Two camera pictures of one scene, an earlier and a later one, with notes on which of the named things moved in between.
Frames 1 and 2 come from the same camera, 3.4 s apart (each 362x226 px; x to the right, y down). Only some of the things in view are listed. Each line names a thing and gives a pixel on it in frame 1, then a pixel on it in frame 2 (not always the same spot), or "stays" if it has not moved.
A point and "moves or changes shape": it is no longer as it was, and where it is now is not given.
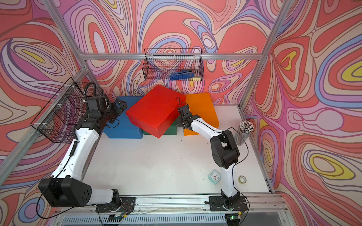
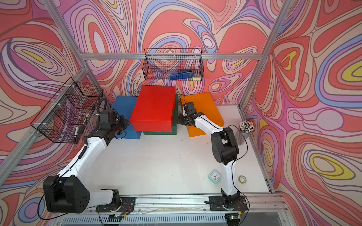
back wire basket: (159, 64) stays
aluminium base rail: (259, 204) stays
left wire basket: (58, 120) stays
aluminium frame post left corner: (80, 53) stays
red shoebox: (157, 111) moves or changes shape
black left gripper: (118, 110) -> (124, 121)
